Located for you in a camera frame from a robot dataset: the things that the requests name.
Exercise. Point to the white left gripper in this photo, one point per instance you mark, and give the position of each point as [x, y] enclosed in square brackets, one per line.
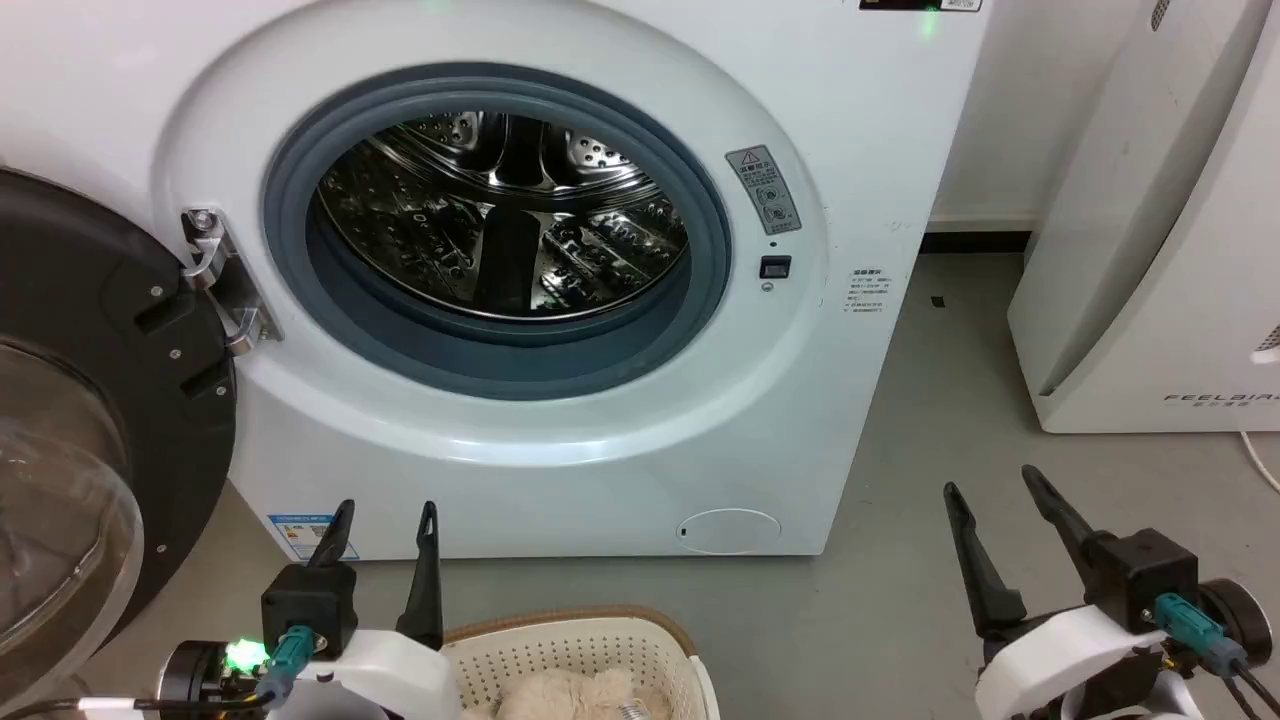
[390, 680]

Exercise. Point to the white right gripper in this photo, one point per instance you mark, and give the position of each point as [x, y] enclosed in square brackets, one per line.
[1050, 660]

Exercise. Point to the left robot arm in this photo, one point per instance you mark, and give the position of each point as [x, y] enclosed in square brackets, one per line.
[200, 675]

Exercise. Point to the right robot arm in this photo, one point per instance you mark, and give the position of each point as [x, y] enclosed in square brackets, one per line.
[1240, 615]

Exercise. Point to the beige plush toy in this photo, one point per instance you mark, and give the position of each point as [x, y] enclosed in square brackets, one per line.
[560, 698]

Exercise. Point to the stainless steel washing machine drum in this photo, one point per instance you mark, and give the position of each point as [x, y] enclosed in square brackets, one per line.
[420, 230]

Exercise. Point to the black glass washer door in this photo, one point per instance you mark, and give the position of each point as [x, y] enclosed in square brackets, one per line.
[90, 280]

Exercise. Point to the black device with label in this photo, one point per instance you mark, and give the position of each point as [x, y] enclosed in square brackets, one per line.
[915, 4]

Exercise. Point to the blue energy label sticker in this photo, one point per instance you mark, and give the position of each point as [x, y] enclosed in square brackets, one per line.
[298, 535]

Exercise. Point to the white perforated laundry basket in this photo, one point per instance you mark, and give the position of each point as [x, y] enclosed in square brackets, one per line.
[560, 645]

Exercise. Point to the oval filter cover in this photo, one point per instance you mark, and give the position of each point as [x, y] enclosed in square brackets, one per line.
[730, 531]

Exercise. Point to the small printed text sticker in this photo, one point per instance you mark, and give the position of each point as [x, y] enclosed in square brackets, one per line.
[867, 290]

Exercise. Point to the black baseboard strip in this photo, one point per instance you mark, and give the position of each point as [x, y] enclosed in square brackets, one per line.
[975, 243]

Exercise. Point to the white air purifier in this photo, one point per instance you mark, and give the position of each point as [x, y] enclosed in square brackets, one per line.
[1150, 250]

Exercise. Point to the metal door hinge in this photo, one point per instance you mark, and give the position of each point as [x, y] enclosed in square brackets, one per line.
[222, 272]

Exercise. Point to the black door latch socket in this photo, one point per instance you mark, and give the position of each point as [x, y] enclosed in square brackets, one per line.
[776, 267]

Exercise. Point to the grey rubber door gasket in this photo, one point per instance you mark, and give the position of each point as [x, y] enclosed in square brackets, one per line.
[712, 262]

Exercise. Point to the white front-load washing machine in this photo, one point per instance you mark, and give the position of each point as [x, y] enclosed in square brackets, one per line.
[850, 150]

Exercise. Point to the grey warning sticker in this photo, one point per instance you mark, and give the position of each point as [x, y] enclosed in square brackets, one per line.
[765, 190]

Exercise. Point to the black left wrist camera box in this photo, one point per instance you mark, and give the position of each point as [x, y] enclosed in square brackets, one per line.
[310, 600]

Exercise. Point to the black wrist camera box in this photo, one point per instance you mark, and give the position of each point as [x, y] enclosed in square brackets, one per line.
[1145, 575]
[310, 600]

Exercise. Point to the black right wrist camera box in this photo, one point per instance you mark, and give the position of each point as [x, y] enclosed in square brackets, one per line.
[1145, 575]

